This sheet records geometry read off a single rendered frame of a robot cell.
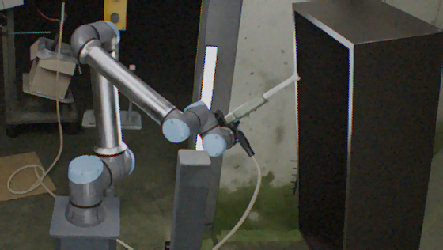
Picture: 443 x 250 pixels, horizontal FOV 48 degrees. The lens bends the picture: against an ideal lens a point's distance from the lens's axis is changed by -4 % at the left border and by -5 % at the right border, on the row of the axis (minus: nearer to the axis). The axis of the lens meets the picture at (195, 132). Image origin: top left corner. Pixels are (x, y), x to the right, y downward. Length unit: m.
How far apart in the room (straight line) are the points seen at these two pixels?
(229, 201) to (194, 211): 2.37
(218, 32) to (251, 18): 0.19
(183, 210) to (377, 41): 1.10
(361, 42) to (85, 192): 1.28
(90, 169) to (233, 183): 1.17
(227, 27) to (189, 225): 1.99
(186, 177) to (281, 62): 2.12
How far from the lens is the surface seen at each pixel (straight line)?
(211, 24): 2.76
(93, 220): 2.35
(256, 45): 2.84
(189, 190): 0.84
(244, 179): 3.17
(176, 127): 1.88
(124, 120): 2.96
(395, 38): 1.81
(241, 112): 2.28
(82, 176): 2.24
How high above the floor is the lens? 2.04
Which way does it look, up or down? 25 degrees down
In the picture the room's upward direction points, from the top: 6 degrees clockwise
